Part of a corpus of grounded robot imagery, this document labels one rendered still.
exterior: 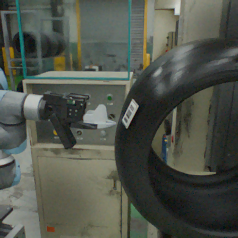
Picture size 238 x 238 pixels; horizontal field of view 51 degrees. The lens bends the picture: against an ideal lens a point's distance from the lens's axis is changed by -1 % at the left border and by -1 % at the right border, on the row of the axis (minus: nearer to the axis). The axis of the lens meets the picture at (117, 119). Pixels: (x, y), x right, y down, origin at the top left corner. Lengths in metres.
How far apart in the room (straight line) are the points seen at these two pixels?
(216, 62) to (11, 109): 0.54
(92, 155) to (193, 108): 0.64
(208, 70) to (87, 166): 1.00
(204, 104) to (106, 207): 0.86
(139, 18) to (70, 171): 9.00
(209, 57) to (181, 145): 0.52
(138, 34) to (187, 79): 9.55
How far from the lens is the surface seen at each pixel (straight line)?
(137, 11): 10.16
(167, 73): 0.58
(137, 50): 10.14
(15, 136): 0.80
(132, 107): 0.59
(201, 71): 0.57
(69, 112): 0.71
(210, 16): 0.97
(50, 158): 1.46
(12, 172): 1.21
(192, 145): 1.04
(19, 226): 1.28
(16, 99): 0.75
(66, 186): 1.52
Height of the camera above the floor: 1.46
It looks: 18 degrees down
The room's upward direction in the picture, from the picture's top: straight up
